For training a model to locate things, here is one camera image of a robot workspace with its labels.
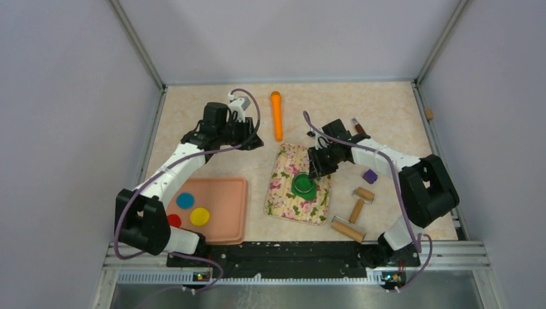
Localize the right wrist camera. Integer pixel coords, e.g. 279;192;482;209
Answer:
306;131;331;149

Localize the metal spatula wooden handle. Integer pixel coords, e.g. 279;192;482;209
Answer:
351;118;366;134

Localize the blue dough disc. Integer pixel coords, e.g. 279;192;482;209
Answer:
175;192;195;209

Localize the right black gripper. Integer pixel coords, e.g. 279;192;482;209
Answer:
308;144;341;181

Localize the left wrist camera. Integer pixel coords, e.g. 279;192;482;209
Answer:
228;89;251;122

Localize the round metal cutter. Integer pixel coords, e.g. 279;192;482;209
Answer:
291;173;317;195

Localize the wooden double-ended roller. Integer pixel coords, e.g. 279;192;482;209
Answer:
330;187;375;243

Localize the red dough disc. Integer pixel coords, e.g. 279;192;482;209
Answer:
167;214;182;229

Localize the small wooden knob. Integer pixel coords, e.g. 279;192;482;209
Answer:
424;108;434;121

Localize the pink plastic tray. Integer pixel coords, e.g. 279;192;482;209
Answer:
166;177;249;245

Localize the orange toy microphone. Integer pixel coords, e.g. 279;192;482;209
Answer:
270;91;283;142

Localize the purple cube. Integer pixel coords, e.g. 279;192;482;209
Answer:
362;169;379;184

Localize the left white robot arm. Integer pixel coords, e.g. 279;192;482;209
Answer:
115;97;263;266

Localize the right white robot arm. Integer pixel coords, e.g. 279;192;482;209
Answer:
308;119;460;265

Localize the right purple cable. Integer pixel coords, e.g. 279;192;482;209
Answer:
303;111;433;295

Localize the green dough disc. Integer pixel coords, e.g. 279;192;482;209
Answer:
291;173;318;201

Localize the yellow dough disc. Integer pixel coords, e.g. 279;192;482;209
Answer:
189;207;211;227

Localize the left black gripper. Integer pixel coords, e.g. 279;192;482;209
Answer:
217;116;263;151

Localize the floral cutting board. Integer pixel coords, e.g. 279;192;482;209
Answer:
264;143;332;225

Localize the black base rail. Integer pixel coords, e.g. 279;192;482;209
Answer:
166;241;421;279

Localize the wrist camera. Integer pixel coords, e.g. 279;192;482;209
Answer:
306;131;331;149
228;89;251;122

